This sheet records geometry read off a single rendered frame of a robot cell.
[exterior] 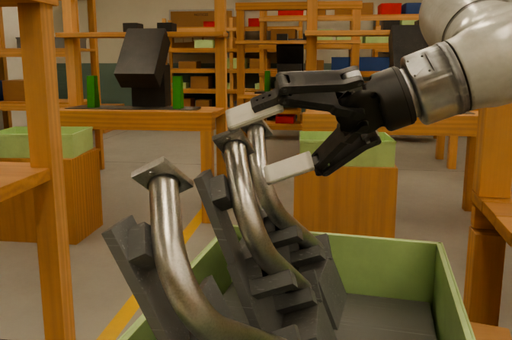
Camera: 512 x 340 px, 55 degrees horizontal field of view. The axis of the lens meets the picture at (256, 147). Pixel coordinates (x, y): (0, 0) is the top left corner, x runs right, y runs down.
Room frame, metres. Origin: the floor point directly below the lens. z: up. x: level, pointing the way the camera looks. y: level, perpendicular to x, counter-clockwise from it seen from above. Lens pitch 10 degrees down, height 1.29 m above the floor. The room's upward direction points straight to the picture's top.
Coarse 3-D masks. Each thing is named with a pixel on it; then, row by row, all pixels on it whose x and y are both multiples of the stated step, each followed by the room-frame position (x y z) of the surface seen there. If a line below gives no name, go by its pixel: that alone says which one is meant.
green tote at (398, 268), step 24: (216, 240) 0.86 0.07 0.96; (336, 240) 0.89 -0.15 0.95; (360, 240) 0.88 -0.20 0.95; (384, 240) 0.87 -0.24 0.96; (408, 240) 0.86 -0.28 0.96; (192, 264) 0.75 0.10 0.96; (216, 264) 0.85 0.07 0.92; (336, 264) 0.89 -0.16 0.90; (360, 264) 0.88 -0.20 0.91; (384, 264) 0.87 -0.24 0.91; (408, 264) 0.85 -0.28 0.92; (432, 264) 0.84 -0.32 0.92; (360, 288) 0.88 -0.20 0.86; (384, 288) 0.86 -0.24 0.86; (408, 288) 0.85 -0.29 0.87; (432, 288) 0.84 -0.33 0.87; (456, 288) 0.67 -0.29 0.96; (432, 312) 0.84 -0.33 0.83; (456, 312) 0.60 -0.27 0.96; (144, 336) 0.57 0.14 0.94; (456, 336) 0.59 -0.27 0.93
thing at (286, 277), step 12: (252, 264) 0.60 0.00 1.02; (252, 276) 0.59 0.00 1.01; (264, 276) 0.59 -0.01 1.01; (276, 276) 0.58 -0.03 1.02; (288, 276) 0.58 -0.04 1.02; (252, 288) 0.58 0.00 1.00; (264, 288) 0.58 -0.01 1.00; (276, 288) 0.57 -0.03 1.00; (288, 288) 0.58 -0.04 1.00; (276, 300) 0.66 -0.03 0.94; (288, 300) 0.65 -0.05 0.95; (300, 300) 0.65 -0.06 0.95; (312, 300) 0.64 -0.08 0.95; (288, 312) 0.67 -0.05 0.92
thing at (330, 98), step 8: (280, 96) 0.56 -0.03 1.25; (288, 96) 0.56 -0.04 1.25; (296, 96) 0.57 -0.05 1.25; (304, 96) 0.57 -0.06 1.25; (312, 96) 0.58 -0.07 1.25; (320, 96) 0.58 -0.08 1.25; (328, 96) 0.59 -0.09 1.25; (336, 96) 0.60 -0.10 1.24; (280, 104) 0.56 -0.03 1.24; (288, 104) 0.56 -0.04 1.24; (296, 104) 0.57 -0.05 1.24; (304, 104) 0.57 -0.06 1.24; (312, 104) 0.57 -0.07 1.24; (320, 104) 0.57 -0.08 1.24; (328, 104) 0.58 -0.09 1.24; (336, 104) 0.58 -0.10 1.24; (336, 112) 0.58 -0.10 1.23; (344, 112) 0.58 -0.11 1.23; (352, 112) 0.58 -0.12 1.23; (360, 112) 0.58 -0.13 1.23
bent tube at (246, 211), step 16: (240, 128) 0.63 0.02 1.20; (224, 144) 0.64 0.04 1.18; (240, 144) 0.63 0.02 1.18; (240, 160) 0.61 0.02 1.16; (240, 176) 0.59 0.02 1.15; (240, 192) 0.58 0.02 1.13; (240, 208) 0.57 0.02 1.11; (256, 208) 0.57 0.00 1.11; (240, 224) 0.57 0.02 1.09; (256, 224) 0.56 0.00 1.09; (256, 240) 0.56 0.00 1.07; (256, 256) 0.57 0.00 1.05; (272, 256) 0.57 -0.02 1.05; (272, 272) 0.59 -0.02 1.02
